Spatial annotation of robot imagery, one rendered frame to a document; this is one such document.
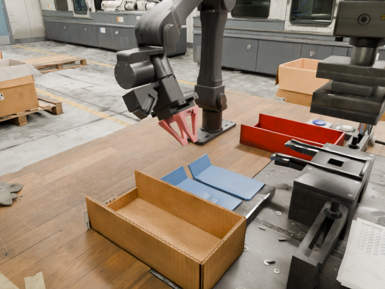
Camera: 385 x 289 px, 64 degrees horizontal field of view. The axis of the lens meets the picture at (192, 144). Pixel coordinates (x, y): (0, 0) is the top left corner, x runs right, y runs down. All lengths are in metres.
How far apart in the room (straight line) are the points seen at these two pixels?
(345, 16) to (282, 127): 0.48
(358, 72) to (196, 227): 0.37
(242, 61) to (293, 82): 3.08
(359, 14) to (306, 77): 2.40
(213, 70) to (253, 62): 5.02
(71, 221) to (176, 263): 0.25
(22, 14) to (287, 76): 9.92
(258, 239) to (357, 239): 0.15
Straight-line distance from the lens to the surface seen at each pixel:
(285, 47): 5.57
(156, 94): 0.64
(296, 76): 2.97
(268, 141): 0.85
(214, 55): 0.86
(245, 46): 5.93
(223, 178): 0.67
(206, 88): 0.87
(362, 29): 0.55
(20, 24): 11.78
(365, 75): 0.56
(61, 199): 0.70
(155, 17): 0.68
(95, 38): 9.40
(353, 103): 0.53
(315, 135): 0.93
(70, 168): 0.81
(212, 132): 0.93
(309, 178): 0.60
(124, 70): 0.63
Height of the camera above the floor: 1.28
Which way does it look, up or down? 25 degrees down
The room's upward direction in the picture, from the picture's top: straight up
